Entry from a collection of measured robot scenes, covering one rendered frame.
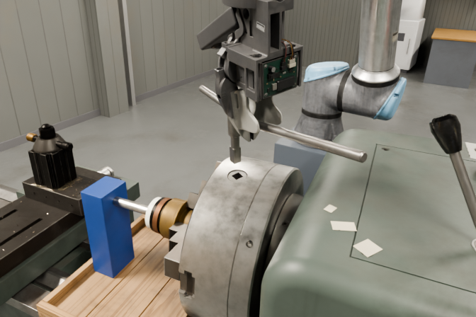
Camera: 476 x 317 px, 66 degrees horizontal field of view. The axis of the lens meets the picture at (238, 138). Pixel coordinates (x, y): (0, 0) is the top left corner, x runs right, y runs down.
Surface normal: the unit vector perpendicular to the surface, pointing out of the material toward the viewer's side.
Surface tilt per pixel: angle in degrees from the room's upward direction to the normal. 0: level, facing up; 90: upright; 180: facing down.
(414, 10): 71
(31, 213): 0
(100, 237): 90
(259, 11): 98
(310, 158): 90
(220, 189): 25
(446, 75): 90
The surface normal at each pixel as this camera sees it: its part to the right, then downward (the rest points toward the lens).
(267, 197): -0.14, -0.71
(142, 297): 0.02, -0.91
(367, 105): -0.55, 0.58
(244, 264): -0.34, -0.14
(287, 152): -0.50, 0.34
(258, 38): -0.82, 0.34
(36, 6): 0.87, 0.22
